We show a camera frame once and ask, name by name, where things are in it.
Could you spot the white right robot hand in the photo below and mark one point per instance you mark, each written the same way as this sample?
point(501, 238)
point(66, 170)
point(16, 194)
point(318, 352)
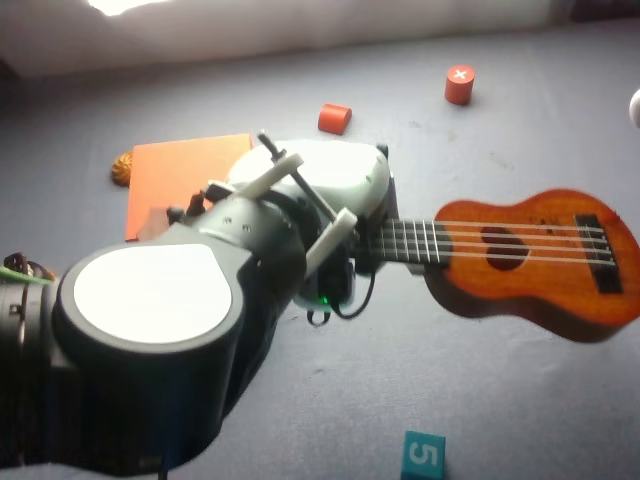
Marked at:
point(636, 107)

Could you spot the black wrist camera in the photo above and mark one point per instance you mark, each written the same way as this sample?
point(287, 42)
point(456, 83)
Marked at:
point(336, 280)

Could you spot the teal number five block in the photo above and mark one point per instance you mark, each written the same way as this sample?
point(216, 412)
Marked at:
point(422, 456)

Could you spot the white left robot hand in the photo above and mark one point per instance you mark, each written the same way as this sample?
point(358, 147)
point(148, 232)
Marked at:
point(340, 170)

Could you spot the orange swirl cookie toy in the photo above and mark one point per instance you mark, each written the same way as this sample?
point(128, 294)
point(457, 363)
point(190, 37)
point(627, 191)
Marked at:
point(122, 171)

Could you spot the large orange foam cube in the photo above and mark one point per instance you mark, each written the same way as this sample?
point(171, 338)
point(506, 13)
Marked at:
point(175, 170)

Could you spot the orange half-cylinder block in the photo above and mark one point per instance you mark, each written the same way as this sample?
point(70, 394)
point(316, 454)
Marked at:
point(334, 119)

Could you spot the white clamp bracket with screw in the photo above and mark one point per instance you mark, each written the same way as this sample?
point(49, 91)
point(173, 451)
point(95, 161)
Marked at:
point(272, 175)

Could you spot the small brown toy guitar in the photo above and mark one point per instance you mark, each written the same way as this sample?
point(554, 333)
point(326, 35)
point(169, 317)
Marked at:
point(540, 260)

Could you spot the orange cylinder white cross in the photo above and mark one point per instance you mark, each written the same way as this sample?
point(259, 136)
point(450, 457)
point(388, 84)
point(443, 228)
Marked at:
point(459, 87)

